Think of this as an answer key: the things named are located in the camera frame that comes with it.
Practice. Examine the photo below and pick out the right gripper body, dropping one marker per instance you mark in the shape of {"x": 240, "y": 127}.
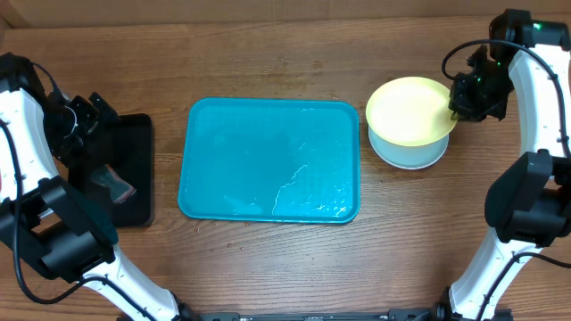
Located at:
{"x": 478, "y": 96}

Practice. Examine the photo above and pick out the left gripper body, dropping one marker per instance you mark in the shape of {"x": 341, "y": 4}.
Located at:
{"x": 65, "y": 124}

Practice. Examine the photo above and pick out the yellow-green plate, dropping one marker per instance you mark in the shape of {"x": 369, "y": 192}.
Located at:
{"x": 410, "y": 111}

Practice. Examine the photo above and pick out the dark bow-shaped sponge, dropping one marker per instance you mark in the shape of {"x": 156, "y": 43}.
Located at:
{"x": 119, "y": 189}

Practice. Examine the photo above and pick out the light blue plate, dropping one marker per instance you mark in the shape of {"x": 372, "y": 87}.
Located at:
{"x": 377, "y": 141}

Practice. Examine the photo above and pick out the white plate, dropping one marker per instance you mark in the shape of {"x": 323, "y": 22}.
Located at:
{"x": 410, "y": 157}

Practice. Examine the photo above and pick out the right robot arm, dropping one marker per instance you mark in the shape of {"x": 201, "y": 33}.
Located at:
{"x": 528, "y": 207}

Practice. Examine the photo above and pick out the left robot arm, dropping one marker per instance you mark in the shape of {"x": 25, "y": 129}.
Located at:
{"x": 51, "y": 226}

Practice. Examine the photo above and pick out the black plastic tray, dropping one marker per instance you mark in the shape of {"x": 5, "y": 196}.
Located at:
{"x": 129, "y": 149}

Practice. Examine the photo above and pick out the teal plastic tray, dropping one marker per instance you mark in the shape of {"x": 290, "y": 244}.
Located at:
{"x": 270, "y": 160}

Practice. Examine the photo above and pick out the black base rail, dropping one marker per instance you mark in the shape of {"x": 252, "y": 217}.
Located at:
{"x": 423, "y": 314}

